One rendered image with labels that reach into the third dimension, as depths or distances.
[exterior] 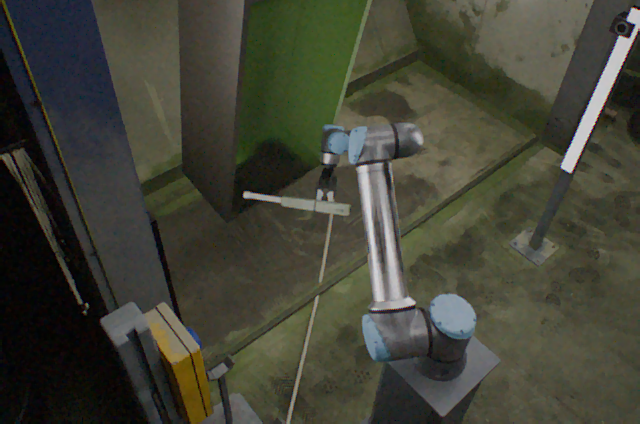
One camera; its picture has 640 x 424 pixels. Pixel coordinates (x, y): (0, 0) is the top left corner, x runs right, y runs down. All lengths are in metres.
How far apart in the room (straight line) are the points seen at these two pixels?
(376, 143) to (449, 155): 1.90
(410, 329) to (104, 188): 0.98
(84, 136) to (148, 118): 2.02
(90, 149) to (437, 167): 2.58
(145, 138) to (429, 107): 1.91
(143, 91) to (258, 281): 1.22
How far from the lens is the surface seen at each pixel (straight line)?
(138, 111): 3.28
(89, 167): 1.34
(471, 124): 3.96
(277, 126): 2.98
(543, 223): 3.19
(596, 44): 3.60
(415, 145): 1.86
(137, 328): 0.93
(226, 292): 2.89
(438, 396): 2.00
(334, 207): 2.51
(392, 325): 1.78
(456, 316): 1.83
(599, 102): 2.68
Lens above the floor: 2.41
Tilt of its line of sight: 45 degrees down
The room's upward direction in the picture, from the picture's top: 3 degrees clockwise
